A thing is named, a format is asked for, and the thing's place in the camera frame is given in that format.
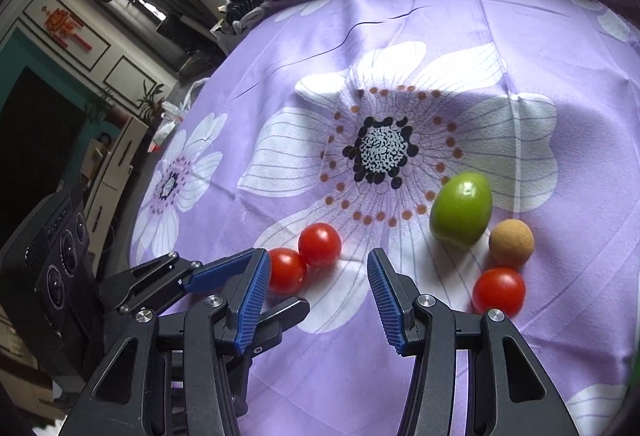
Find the cherry tomato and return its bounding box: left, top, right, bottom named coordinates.
left=472, top=267, right=526, bottom=318
left=298, top=222, right=342, bottom=268
left=269, top=247, right=307, bottom=295

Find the brown longan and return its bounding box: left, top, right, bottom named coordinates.
left=488, top=219, right=535, bottom=269

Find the green fruit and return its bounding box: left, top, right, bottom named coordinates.
left=430, top=171, right=492, bottom=248

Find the white cabinet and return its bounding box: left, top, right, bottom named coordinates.
left=85, top=116, right=148, bottom=272

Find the white plastic bag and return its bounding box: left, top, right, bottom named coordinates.
left=148, top=77, right=208, bottom=153

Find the potted plant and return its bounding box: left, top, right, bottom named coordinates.
left=137, top=81, right=165, bottom=125

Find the purple floral tablecloth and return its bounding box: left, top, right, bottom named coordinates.
left=130, top=0, right=639, bottom=435

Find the red wall ornament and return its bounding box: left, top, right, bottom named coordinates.
left=41, top=6, right=93, bottom=52

